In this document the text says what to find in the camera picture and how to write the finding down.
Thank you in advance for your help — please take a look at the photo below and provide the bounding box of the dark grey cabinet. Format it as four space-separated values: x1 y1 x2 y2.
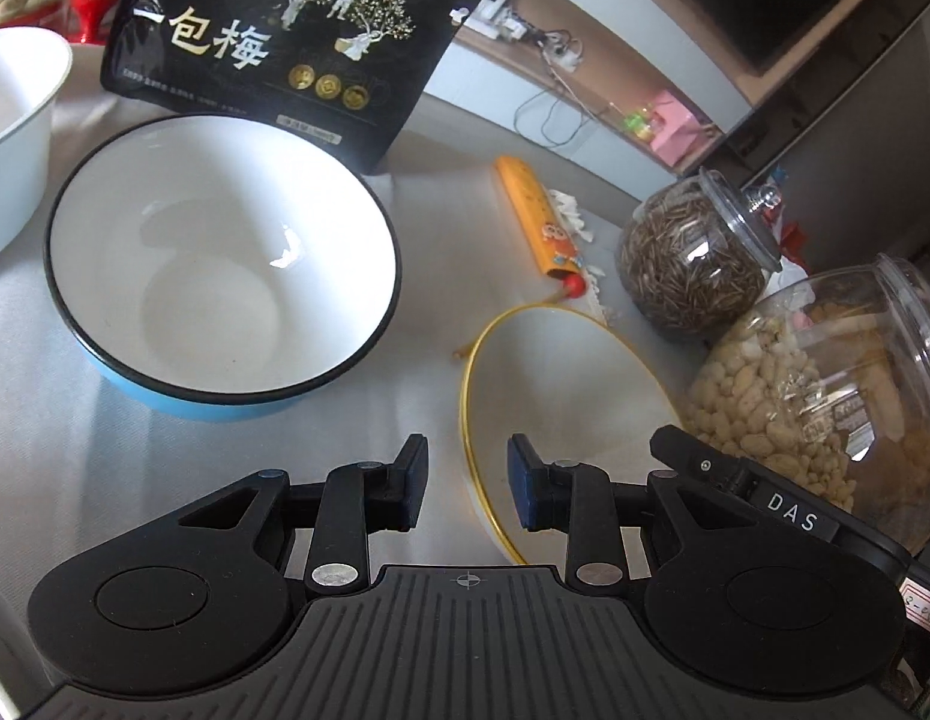
716 0 930 278

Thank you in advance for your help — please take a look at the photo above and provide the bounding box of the black snack bag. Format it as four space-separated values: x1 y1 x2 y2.
100 0 483 175

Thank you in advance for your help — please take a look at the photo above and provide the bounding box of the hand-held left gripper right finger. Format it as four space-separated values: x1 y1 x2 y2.
506 433 710 590

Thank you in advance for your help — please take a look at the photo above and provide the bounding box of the blue bowl with black rim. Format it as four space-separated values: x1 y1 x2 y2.
43 115 401 421

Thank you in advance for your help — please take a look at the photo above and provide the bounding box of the black cable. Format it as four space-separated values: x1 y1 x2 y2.
514 67 590 149

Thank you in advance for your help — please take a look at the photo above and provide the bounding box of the plain white bowl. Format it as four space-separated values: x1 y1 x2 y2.
0 28 74 265

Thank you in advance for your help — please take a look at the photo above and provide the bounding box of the glass jar of seeds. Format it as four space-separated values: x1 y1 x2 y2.
615 167 782 342

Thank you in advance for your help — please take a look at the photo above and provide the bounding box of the glass jar of peanuts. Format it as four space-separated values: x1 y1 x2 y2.
682 253 930 556

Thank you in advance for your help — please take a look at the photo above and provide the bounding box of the pink box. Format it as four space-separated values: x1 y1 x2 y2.
649 90 717 166

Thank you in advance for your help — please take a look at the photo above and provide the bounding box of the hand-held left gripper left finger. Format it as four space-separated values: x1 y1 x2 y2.
178 433 430 595

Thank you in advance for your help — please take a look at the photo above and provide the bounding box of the fringed beige tablecloth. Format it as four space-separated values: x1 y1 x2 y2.
0 37 706 720

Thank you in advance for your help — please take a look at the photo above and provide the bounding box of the orange packet with red tip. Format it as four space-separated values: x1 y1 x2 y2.
495 156 588 299

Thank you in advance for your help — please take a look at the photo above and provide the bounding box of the white bowl with yellow rim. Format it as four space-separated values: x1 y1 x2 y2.
459 303 687 565

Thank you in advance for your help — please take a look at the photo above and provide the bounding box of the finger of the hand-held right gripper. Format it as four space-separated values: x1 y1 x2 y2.
652 426 751 492

